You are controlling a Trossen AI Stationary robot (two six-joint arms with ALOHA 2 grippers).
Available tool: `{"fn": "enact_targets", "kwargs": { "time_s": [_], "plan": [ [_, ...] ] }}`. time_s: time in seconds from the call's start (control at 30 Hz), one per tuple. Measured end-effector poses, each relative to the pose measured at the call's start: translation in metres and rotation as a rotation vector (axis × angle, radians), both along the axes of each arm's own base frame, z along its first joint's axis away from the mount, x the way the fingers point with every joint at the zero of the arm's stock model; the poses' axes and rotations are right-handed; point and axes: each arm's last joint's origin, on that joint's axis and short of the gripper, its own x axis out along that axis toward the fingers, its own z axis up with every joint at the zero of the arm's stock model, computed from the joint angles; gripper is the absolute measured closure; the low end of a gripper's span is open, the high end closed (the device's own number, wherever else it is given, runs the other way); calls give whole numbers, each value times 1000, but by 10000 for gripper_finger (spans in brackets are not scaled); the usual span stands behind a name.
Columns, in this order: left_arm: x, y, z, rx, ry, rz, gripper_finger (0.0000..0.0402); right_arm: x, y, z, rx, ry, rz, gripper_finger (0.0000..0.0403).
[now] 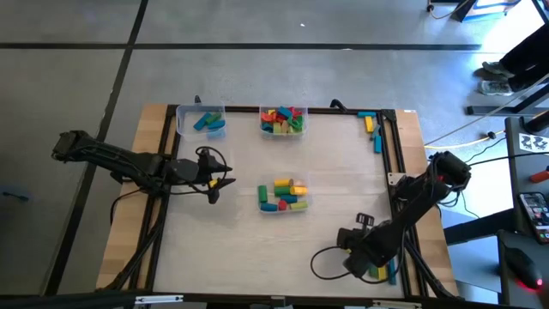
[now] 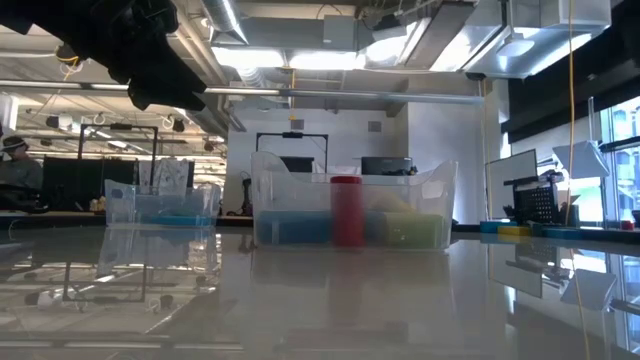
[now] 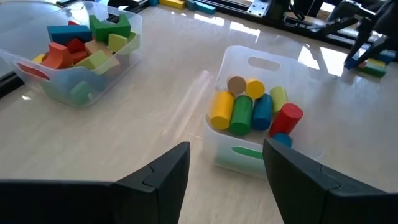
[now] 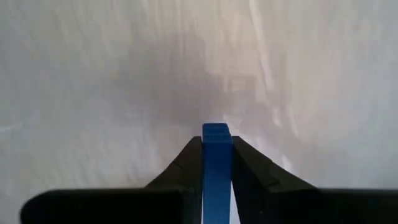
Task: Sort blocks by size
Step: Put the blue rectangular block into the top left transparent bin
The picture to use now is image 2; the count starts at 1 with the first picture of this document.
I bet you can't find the yellow wooden cylinder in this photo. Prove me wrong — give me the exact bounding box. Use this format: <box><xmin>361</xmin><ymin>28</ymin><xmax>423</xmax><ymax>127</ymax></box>
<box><xmin>367</xmin><ymin>192</ymin><xmax>416</xmax><ymax>214</ymax></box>

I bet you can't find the white paper shade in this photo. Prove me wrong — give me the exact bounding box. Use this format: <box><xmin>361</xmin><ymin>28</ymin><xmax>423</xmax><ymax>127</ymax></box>
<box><xmin>552</xmin><ymin>140</ymin><xmax>612</xmax><ymax>180</ymax></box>

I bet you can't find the clear plastic bin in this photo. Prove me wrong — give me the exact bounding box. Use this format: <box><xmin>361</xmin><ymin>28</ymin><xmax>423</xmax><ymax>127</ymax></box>
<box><xmin>250</xmin><ymin>151</ymin><xmax>459</xmax><ymax>251</ymax></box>
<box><xmin>103</xmin><ymin>178</ymin><xmax>222</xmax><ymax>229</ymax></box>

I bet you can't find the white screen panel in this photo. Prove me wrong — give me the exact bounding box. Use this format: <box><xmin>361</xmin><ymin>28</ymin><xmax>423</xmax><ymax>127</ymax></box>
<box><xmin>485</xmin><ymin>148</ymin><xmax>539</xmax><ymax>221</ymax></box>

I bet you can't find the yellow cable reel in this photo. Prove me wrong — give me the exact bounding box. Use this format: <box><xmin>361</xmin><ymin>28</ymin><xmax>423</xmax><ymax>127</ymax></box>
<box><xmin>53</xmin><ymin>42</ymin><xmax>85</xmax><ymax>69</ymax></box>

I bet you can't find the yellow wooden block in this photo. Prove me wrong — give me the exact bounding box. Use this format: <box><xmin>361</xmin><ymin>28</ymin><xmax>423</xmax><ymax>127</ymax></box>
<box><xmin>497</xmin><ymin>224</ymin><xmax>533</xmax><ymax>237</ymax></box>

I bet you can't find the small blue wooden block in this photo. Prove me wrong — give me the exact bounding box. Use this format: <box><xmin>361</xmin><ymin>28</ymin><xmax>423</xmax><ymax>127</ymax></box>
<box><xmin>151</xmin><ymin>214</ymin><xmax>214</xmax><ymax>227</ymax></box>

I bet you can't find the glass window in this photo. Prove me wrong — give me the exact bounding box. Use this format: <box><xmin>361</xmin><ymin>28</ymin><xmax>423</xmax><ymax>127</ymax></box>
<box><xmin>599</xmin><ymin>97</ymin><xmax>640</xmax><ymax>226</ymax></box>

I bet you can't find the rectangular ceiling light panel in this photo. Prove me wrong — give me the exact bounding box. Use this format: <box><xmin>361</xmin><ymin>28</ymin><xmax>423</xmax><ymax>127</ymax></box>
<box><xmin>288</xmin><ymin>49</ymin><xmax>361</xmax><ymax>71</ymax></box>
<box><xmin>212</xmin><ymin>45</ymin><xmax>286</xmax><ymax>70</ymax></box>

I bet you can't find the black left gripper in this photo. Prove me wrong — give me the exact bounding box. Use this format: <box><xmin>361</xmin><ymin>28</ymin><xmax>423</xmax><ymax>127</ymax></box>
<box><xmin>59</xmin><ymin>0</ymin><xmax>209</xmax><ymax>112</ymax></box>

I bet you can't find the lime green wooden cylinder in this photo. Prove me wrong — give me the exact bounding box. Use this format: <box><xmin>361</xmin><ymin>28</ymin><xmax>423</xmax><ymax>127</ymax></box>
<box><xmin>384</xmin><ymin>213</ymin><xmax>445</xmax><ymax>249</ymax></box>

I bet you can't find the whiteboard with sketches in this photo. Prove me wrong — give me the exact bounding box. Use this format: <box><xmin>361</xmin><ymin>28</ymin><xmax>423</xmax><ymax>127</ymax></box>
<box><xmin>137</xmin><ymin>158</ymin><xmax>192</xmax><ymax>197</ymax></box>

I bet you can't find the blue wooden plank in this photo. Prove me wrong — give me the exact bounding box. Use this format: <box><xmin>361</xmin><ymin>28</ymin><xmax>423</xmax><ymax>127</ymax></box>
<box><xmin>532</xmin><ymin>227</ymin><xmax>582</xmax><ymax>240</ymax></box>

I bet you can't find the black perforated box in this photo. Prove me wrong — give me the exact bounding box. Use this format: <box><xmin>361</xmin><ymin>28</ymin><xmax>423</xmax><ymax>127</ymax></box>
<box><xmin>512</xmin><ymin>182</ymin><xmax>561</xmax><ymax>225</ymax></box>

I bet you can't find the person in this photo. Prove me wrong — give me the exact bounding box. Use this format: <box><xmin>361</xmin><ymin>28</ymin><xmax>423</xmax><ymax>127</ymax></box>
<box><xmin>0</xmin><ymin>135</ymin><xmax>45</xmax><ymax>211</ymax></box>

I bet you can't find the grey ceiling box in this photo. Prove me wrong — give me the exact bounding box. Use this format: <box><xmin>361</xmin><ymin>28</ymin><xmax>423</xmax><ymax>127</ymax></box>
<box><xmin>322</xmin><ymin>13</ymin><xmax>357</xmax><ymax>50</ymax></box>

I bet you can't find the silver ventilation duct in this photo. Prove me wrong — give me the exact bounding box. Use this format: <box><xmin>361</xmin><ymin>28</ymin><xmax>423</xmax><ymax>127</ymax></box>
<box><xmin>184</xmin><ymin>0</ymin><xmax>251</xmax><ymax>134</ymax></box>

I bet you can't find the blue wooden cylinder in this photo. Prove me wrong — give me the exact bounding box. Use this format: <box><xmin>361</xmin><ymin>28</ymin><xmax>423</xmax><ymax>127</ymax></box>
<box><xmin>255</xmin><ymin>209</ymin><xmax>332</xmax><ymax>246</ymax></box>
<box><xmin>363</xmin><ymin>209</ymin><xmax>389</xmax><ymax>244</ymax></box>

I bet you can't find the silver ceiling pipe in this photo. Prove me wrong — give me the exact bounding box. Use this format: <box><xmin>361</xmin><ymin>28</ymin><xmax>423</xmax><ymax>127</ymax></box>
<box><xmin>0</xmin><ymin>79</ymin><xmax>485</xmax><ymax>106</ymax></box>

